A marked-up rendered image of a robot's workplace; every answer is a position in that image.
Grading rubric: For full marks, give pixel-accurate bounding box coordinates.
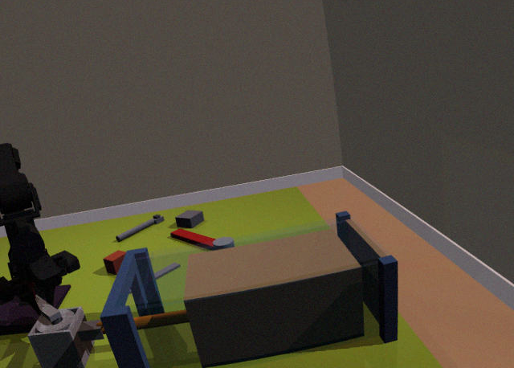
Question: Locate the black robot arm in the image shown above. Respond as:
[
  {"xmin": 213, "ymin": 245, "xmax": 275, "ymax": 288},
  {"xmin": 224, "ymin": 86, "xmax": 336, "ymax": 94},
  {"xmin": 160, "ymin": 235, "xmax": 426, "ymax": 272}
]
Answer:
[{"xmin": 0, "ymin": 142, "xmax": 69, "ymax": 299}]

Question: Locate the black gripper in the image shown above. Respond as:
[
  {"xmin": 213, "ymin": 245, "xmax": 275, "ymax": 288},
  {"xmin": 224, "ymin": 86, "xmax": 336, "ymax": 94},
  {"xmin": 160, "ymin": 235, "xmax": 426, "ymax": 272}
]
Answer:
[{"xmin": 0, "ymin": 251, "xmax": 80, "ymax": 316}]

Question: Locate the dark red flat bar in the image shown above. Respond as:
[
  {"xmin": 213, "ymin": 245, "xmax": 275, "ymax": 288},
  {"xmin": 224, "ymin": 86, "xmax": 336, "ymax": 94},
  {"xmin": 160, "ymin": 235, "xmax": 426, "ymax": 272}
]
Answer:
[{"xmin": 170, "ymin": 229, "xmax": 216, "ymax": 244}]

